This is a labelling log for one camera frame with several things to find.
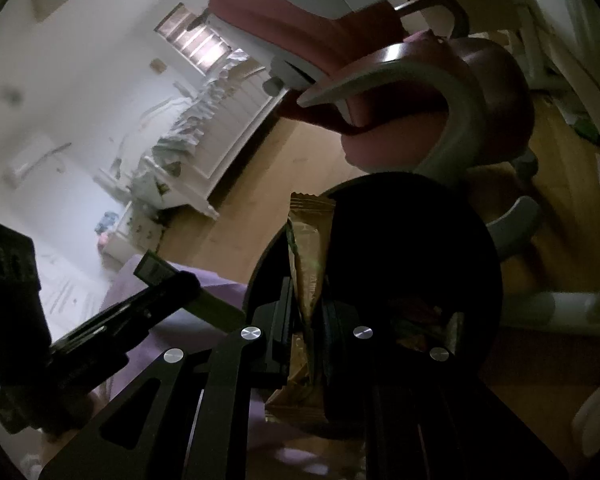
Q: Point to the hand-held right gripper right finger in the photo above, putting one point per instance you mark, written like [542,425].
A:
[340,355]

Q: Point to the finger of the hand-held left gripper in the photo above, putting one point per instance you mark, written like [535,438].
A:
[145,305]

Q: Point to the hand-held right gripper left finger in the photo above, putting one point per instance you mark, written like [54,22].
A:
[275,340]

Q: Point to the green wrapper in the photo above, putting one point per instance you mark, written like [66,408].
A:
[210,305]

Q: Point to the brown wrapper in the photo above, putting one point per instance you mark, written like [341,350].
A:
[305,280]

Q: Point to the black round bin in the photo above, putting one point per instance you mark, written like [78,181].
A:
[405,240]

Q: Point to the purple round mat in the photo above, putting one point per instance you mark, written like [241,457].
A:
[180,332]

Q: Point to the white nightstand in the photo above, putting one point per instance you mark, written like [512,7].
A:
[130,240]

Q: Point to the blue toy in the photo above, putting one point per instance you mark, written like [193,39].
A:
[106,222]

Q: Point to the white bed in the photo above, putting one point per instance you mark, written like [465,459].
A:
[230,130]

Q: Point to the window with striped blind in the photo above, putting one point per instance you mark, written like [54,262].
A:
[190,35]

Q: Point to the pink desk chair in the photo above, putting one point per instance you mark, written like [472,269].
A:
[490,90]

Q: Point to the white desk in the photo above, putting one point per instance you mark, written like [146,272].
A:
[535,45]

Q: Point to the small wall ornament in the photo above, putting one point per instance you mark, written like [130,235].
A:
[157,66]

